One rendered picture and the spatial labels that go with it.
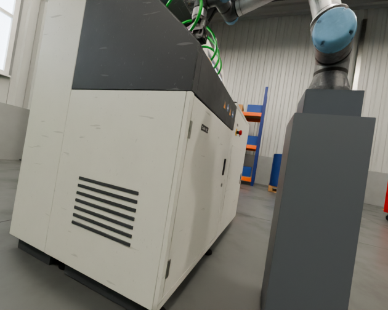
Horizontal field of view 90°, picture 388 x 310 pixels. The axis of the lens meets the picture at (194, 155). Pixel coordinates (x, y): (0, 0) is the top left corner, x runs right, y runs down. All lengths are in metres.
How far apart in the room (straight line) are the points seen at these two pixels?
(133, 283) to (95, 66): 0.84
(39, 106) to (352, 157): 1.31
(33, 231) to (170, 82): 0.90
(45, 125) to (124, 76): 0.48
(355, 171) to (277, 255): 0.39
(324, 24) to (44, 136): 1.19
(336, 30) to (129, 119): 0.74
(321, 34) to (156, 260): 0.91
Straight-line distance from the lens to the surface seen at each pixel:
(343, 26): 0.86
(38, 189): 1.14
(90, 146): 0.88
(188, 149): 0.66
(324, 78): 0.93
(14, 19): 5.16
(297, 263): 0.85
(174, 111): 0.66
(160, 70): 0.74
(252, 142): 6.23
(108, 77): 0.89
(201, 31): 1.17
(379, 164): 8.08
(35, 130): 1.19
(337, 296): 0.91
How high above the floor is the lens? 0.58
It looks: 1 degrees up
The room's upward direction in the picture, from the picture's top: 9 degrees clockwise
